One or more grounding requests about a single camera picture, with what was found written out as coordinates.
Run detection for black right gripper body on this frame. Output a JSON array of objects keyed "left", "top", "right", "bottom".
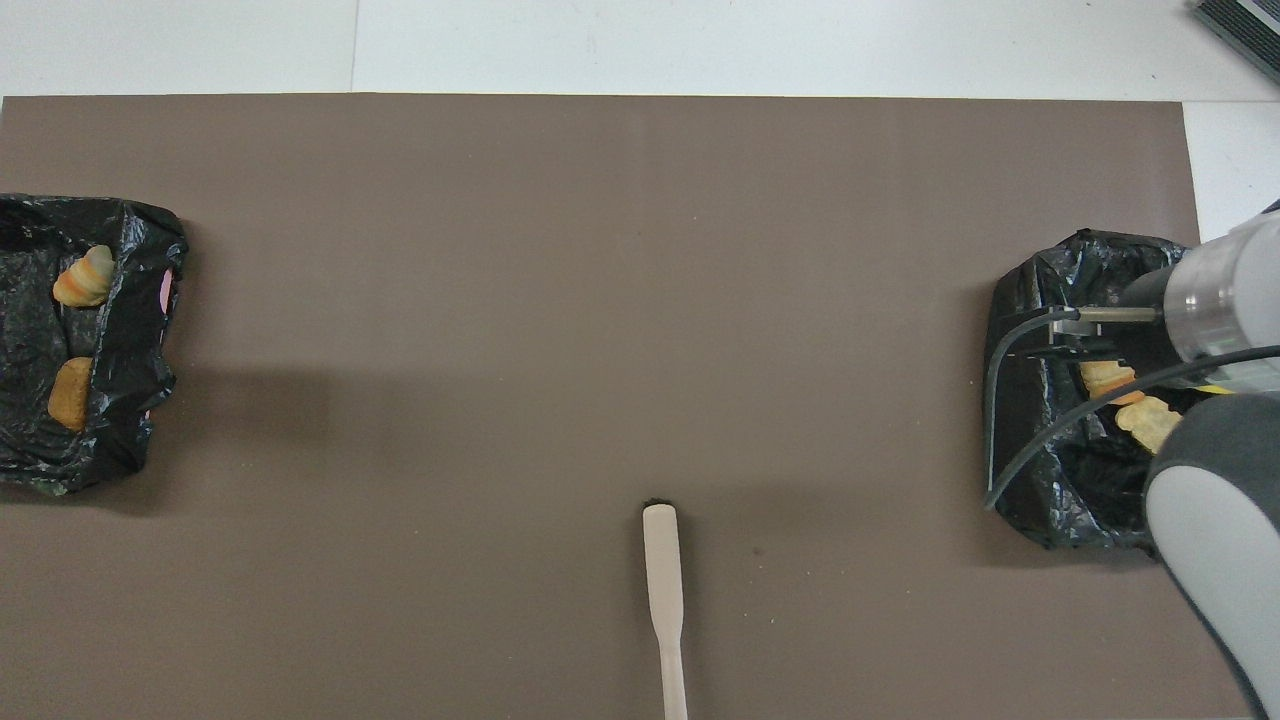
[{"left": 1113, "top": 263, "right": 1191, "bottom": 367}]

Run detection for beige hand brush black bristles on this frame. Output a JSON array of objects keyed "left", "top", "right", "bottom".
[{"left": 641, "top": 497, "right": 690, "bottom": 720}]

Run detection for brown table mat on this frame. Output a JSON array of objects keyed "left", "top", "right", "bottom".
[{"left": 0, "top": 93, "right": 1251, "bottom": 720}]

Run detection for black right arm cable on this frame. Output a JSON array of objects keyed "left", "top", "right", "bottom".
[{"left": 983, "top": 306, "right": 1280, "bottom": 511}]

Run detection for brown bread roll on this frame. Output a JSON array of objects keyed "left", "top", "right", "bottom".
[{"left": 47, "top": 356, "right": 95, "bottom": 433}]

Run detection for round beige bread piece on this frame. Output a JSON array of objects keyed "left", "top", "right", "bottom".
[{"left": 52, "top": 244, "right": 116, "bottom": 309}]

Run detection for black bin bag pink spot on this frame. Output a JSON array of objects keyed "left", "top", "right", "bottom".
[{"left": 0, "top": 190, "right": 189, "bottom": 498}]

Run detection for grey vent grille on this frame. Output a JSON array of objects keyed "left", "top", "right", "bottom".
[{"left": 1190, "top": 0, "right": 1280, "bottom": 56}]

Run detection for beige bread chunk orange crust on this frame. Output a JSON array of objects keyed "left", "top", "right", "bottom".
[{"left": 1080, "top": 360, "right": 1138, "bottom": 407}]

